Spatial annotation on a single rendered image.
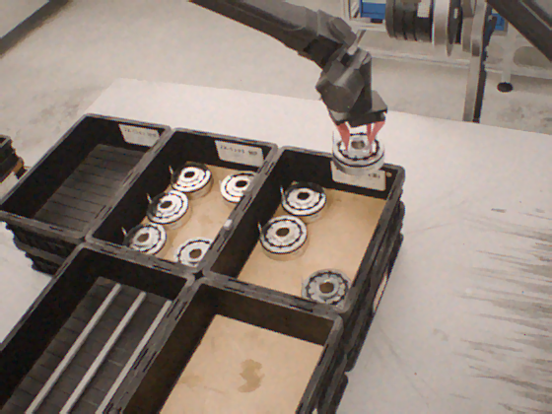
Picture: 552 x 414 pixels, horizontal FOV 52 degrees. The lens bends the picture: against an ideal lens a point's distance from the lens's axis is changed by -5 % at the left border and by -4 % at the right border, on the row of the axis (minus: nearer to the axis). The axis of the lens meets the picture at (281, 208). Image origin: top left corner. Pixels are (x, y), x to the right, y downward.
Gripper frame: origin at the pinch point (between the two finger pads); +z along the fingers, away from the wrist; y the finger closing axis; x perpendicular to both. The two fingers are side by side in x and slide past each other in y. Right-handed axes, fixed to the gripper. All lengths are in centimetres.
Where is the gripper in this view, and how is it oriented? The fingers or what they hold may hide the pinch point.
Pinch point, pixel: (358, 142)
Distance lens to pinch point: 117.1
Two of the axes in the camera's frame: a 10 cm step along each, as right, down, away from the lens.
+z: 1.1, 6.9, 7.2
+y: 9.6, -2.6, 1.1
